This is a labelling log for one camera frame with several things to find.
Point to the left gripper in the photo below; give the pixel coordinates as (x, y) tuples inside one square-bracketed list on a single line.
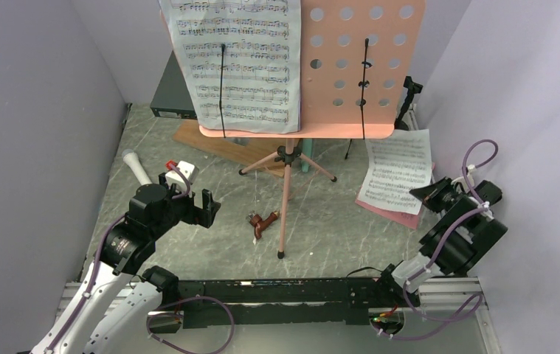
[(204, 216)]

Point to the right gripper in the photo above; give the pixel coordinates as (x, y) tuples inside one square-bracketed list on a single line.
[(429, 195)]

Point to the pink sheet music page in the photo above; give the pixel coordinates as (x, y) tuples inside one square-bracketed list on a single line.
[(397, 217)]

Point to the white sheet music page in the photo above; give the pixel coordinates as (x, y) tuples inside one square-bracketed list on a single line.
[(240, 61), (401, 146)]

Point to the white microphone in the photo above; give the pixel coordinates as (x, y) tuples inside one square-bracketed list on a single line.
[(131, 159)]

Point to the black tripod mic stand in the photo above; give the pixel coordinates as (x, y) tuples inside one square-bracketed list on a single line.
[(348, 149)]

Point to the black round-base mic stand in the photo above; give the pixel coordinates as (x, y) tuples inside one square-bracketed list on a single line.
[(413, 89)]

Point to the pink music stand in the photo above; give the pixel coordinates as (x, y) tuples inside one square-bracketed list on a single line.
[(354, 58)]

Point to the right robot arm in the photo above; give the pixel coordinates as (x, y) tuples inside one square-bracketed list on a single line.
[(454, 245)]

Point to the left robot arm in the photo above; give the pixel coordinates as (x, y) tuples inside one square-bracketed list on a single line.
[(129, 241)]

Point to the wooden board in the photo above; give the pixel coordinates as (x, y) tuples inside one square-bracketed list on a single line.
[(243, 151)]

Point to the brown plastic faucet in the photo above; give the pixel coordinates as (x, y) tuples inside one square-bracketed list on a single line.
[(260, 224)]

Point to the dark rack audio unit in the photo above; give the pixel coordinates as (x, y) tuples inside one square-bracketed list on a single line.
[(172, 98)]

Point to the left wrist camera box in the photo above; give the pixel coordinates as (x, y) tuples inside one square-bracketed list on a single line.
[(182, 174)]

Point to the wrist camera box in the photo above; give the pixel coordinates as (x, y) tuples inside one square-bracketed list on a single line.
[(182, 174), (460, 182)]

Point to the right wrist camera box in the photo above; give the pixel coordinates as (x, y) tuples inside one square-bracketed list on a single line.
[(460, 182)]

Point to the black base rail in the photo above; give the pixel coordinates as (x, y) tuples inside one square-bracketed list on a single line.
[(195, 304)]

